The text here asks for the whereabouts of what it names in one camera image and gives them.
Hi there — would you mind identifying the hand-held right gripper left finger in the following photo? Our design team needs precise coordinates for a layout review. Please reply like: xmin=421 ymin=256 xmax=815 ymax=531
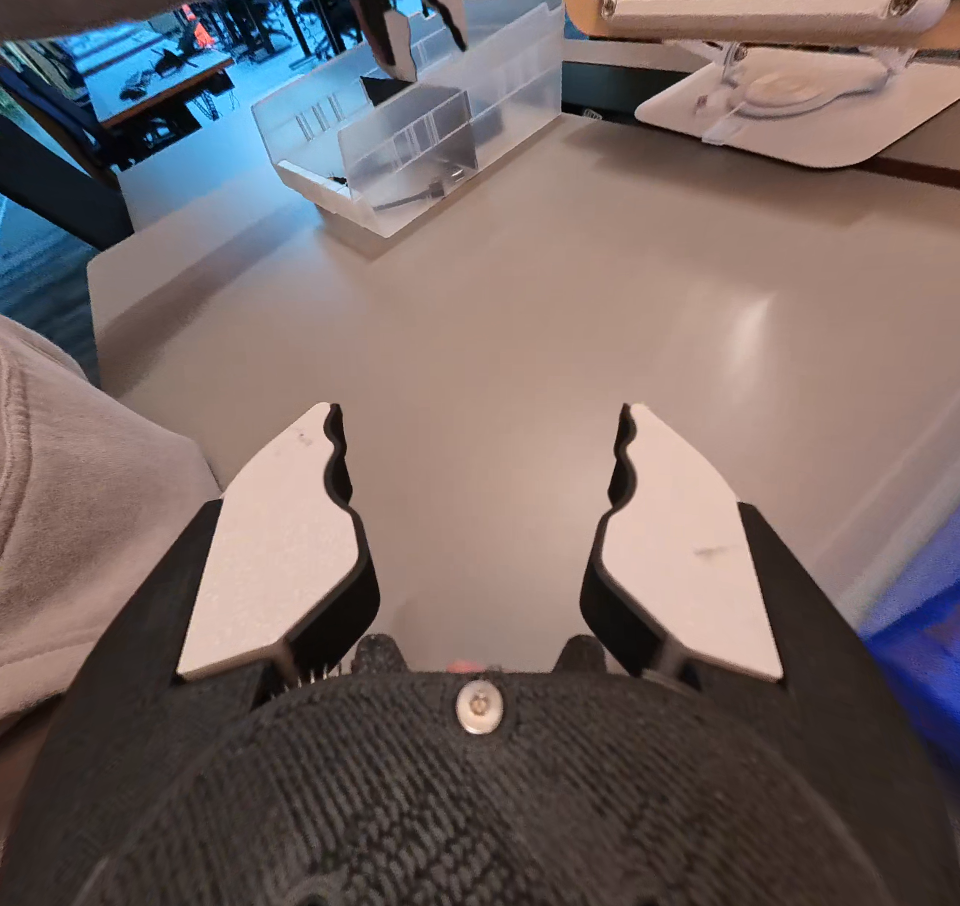
xmin=176 ymin=402 xmax=381 ymax=689

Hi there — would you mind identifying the clear plastic organizer bin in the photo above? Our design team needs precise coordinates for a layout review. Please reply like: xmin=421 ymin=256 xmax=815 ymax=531
xmin=251 ymin=0 xmax=565 ymax=239

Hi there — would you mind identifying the blue crate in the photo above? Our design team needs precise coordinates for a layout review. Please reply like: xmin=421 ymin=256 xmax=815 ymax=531
xmin=858 ymin=508 xmax=960 ymax=772

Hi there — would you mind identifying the wooden background table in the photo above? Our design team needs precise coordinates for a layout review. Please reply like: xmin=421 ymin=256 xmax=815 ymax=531
xmin=82 ymin=47 xmax=237 ymax=130

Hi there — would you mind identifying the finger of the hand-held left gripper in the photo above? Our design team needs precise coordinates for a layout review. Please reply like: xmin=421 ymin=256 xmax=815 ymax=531
xmin=357 ymin=0 xmax=419 ymax=84
xmin=418 ymin=0 xmax=469 ymax=53

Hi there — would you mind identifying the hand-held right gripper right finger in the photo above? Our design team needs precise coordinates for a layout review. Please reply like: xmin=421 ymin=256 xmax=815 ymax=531
xmin=579 ymin=402 xmax=786 ymax=689

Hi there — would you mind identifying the person's grey sweatshirt torso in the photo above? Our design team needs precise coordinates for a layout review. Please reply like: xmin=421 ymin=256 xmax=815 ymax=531
xmin=0 ymin=313 xmax=222 ymax=719

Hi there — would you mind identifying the black usb cable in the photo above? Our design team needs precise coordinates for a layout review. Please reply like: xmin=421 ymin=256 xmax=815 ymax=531
xmin=372 ymin=163 xmax=466 ymax=213

